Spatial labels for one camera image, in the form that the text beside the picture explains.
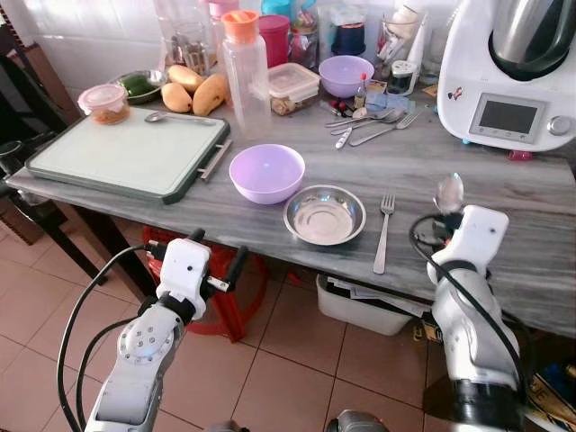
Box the shiny steel spoon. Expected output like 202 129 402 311
434 172 465 216

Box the red plastic stool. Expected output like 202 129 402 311
142 227 272 344

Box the large purple plastic bowl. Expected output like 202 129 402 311
228 143 307 206

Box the round steel bowl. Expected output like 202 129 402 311
283 184 368 248

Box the white green-rimmed cutting board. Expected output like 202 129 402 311
24 105 233 206

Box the long steel fork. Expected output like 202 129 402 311
348 109 423 149

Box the white plastic storage bin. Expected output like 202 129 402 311
314 274 431 338

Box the small steel spoon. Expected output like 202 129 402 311
143 109 195 125

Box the long steel spoon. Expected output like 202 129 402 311
325 107 402 130

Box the yellow mango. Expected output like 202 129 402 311
159 82 194 114
191 73 230 119
166 64 207 94

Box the white kitchen cooking machine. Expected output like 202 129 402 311
436 0 576 153

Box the small sauce bottle red cap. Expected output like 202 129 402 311
353 73 369 112

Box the pink-lidded round food container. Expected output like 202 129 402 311
76 82 131 126

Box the grey robot left leg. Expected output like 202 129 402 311
202 418 249 432

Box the grey robot leg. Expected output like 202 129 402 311
202 418 249 432
325 409 391 432

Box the clear bottle orange cap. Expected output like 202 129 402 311
220 8 274 141

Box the small purple plastic bowl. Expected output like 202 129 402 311
318 55 376 99

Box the square clear lidded food box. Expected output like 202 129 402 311
267 62 322 117

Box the clear utensil holder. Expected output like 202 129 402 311
377 4 429 69

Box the dark wooden chair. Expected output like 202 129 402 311
0 18 120 300

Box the tall clear glass jar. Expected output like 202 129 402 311
152 0 218 76

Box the grey robot right leg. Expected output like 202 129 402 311
325 409 391 432

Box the yellow blue patterned bag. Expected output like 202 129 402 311
526 358 576 432

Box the dark blue jar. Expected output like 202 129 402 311
328 4 369 58

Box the magenta plastic cup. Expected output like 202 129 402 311
257 13 292 69

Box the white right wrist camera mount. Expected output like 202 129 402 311
430 205 511 312

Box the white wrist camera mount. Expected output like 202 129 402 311
155 238 213 320
430 205 511 312

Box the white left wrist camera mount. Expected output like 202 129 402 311
155 238 213 320

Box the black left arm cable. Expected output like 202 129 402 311
55 241 165 432

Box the white-handled knife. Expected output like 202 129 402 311
334 121 362 151

